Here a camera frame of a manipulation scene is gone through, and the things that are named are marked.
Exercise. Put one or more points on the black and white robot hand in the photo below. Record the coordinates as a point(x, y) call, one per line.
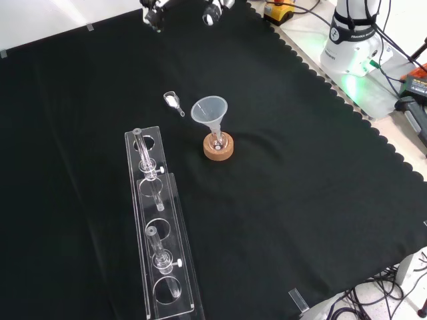
point(151, 15)

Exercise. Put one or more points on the clear glass weighing funnel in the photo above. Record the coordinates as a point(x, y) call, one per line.
point(171, 99)

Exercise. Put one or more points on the translucent plastic funnel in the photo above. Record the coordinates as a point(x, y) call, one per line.
point(209, 109)

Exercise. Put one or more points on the clear acrylic funnel stand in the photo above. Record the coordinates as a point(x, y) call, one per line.
point(165, 233)

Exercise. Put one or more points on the clear tape strip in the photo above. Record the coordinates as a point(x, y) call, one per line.
point(299, 301)
point(3, 53)
point(90, 27)

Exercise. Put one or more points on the yellow stop button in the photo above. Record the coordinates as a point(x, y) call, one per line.
point(278, 11)

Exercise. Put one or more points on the round-bottom glass flask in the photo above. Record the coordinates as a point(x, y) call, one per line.
point(218, 141)

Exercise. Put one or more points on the black cloth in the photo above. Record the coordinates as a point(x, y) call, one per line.
point(283, 186)

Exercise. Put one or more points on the pale board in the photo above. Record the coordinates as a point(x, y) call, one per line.
point(377, 100)

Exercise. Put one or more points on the black tripod leg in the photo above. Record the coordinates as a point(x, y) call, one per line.
point(419, 54)

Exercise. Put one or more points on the black and orange power adapter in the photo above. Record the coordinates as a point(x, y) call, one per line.
point(415, 85)

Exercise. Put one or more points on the black clamp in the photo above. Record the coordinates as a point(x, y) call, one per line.
point(413, 113)

